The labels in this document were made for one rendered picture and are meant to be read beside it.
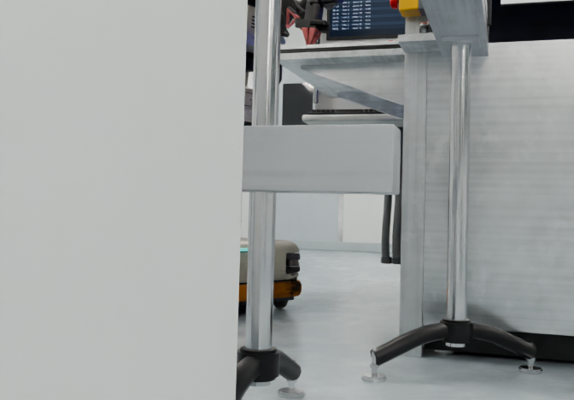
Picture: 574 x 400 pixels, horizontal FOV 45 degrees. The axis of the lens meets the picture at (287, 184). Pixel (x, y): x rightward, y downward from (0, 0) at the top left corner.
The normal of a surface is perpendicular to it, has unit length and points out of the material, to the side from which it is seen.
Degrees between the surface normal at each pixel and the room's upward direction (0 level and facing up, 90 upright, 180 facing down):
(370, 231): 90
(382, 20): 90
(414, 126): 90
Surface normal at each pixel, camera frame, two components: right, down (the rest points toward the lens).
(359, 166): -0.30, -0.05
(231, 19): 0.95, 0.01
